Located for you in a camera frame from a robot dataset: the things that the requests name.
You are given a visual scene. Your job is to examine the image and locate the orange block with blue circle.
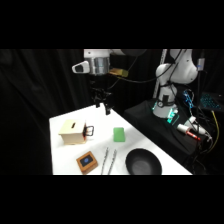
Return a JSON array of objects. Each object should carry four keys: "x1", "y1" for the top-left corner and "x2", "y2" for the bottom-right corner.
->
[{"x1": 75, "y1": 150, "x2": 100, "y2": 175}]

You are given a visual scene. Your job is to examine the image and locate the black robot stand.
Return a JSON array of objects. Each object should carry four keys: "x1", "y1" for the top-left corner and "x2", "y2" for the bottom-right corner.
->
[{"x1": 123, "y1": 97, "x2": 202, "y2": 158}]

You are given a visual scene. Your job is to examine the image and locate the thin metal chopstick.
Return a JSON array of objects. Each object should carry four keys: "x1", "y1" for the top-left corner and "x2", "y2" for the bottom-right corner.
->
[
  {"x1": 107, "y1": 148, "x2": 118, "y2": 176},
  {"x1": 100, "y1": 147, "x2": 110, "y2": 176}
]

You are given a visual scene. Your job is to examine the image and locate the yellow cable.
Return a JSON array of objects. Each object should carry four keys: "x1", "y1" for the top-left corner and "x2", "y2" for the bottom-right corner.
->
[{"x1": 207, "y1": 109, "x2": 222, "y2": 155}]

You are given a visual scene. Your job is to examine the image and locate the blue lit keyboard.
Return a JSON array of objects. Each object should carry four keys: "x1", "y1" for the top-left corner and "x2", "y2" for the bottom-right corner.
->
[{"x1": 199, "y1": 92, "x2": 224, "y2": 112}]

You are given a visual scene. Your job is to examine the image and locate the black round bowl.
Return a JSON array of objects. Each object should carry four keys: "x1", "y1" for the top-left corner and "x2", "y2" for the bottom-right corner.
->
[{"x1": 124, "y1": 147, "x2": 164, "y2": 176}]

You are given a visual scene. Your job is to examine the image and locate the green rectangular block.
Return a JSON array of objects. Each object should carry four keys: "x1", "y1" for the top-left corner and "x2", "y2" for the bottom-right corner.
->
[{"x1": 112, "y1": 126, "x2": 127, "y2": 144}]

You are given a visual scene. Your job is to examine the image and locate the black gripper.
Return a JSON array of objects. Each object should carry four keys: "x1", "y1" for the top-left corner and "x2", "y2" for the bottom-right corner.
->
[{"x1": 90, "y1": 74, "x2": 113, "y2": 116}]

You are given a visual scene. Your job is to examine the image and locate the blue cable bundle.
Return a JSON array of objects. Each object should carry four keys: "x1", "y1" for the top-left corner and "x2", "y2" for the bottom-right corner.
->
[{"x1": 182, "y1": 89, "x2": 196, "y2": 110}]

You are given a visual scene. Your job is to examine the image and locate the green lit control box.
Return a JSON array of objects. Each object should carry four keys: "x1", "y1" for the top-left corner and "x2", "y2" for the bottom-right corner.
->
[{"x1": 165, "y1": 107, "x2": 180, "y2": 125}]

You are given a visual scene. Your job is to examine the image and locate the white cylinder with red tip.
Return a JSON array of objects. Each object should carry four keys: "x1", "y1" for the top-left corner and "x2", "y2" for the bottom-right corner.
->
[{"x1": 176, "y1": 123, "x2": 203, "y2": 141}]

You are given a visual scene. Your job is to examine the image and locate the yellow connector on wrist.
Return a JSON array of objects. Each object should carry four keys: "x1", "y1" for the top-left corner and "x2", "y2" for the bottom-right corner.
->
[{"x1": 109, "y1": 67, "x2": 130, "y2": 79}]

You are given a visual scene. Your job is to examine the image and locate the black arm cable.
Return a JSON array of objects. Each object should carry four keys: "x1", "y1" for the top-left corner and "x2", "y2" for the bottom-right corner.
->
[{"x1": 105, "y1": 49, "x2": 185, "y2": 98}]

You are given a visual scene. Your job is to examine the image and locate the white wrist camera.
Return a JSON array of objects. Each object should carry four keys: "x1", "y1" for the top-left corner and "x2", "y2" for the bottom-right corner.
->
[{"x1": 71, "y1": 60, "x2": 91, "y2": 75}]

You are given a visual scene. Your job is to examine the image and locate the light wooden drawer box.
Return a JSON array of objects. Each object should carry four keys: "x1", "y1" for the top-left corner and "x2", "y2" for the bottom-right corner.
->
[{"x1": 58, "y1": 118, "x2": 88, "y2": 146}]

